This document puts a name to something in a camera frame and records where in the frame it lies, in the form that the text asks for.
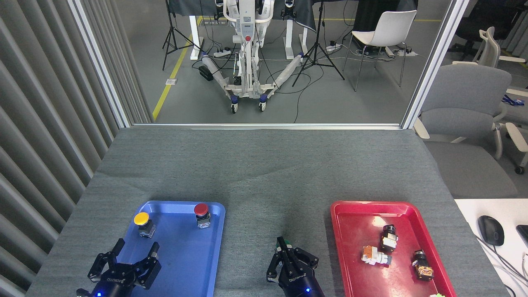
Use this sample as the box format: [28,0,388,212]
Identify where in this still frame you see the white plastic chair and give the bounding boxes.
[342,10,418,92]

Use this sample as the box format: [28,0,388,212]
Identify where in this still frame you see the black mouse cable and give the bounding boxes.
[474,235,528,283]

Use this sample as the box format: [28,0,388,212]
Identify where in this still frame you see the black tripod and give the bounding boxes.
[162,0,203,71]
[292,0,345,87]

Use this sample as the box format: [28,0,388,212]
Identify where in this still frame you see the grey office chair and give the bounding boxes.
[414,64,519,199]

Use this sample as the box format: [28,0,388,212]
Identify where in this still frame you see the blue plastic tray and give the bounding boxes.
[100,200,226,297]

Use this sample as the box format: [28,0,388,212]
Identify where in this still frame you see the silver frame post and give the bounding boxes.
[401,0,471,129]
[68,0,132,128]

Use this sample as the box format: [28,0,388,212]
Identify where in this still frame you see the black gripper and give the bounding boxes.
[266,236,325,297]
[87,238,162,297]

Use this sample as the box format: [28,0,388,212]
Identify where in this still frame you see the black computer mouse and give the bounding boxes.
[478,215,505,247]

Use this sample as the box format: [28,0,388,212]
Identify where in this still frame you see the white armrest office chair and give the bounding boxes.
[505,122,528,174]

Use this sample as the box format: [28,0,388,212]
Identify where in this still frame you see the grey felt table cover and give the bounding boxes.
[25,126,510,297]

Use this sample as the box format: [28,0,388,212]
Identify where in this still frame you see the red push button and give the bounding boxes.
[193,203,211,229]

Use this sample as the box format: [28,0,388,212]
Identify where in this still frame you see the grey ribbed partition panel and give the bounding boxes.
[0,0,153,297]

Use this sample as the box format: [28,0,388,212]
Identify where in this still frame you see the white desk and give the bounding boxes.
[454,199,528,297]

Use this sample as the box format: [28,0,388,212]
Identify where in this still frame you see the silver frame rail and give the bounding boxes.
[132,123,403,130]

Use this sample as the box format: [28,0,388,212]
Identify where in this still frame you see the black switch orange base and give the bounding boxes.
[412,249,435,281]

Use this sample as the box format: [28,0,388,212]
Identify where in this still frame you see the red plastic tray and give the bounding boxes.
[330,200,457,297]

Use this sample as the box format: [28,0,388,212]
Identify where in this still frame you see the yellow push button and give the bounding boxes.
[133,212,156,238]

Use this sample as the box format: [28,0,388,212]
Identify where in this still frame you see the white and orange switch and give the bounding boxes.
[361,245,393,267]

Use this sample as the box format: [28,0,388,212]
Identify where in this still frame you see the white wheeled stand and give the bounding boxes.
[201,0,306,114]

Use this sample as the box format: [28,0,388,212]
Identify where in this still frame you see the black knob switch white base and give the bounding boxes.
[380,225,399,252]

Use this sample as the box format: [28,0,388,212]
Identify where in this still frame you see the black office chair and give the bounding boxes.
[448,0,528,54]

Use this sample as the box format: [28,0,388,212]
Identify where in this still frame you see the white headrest office chair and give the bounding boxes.
[453,27,526,68]

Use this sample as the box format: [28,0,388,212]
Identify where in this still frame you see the desk with black cloth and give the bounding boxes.
[167,0,320,61]

